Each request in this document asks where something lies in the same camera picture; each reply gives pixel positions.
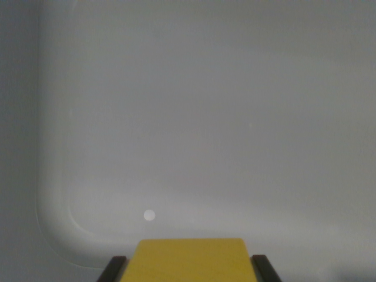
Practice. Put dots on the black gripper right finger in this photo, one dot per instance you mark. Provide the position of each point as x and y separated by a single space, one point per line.
267 268

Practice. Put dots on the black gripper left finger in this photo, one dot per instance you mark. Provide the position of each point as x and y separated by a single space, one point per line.
113 268

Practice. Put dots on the yellow cube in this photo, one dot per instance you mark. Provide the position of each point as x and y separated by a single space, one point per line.
189 261

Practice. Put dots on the grey plastic bin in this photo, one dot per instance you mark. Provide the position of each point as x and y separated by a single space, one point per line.
188 117

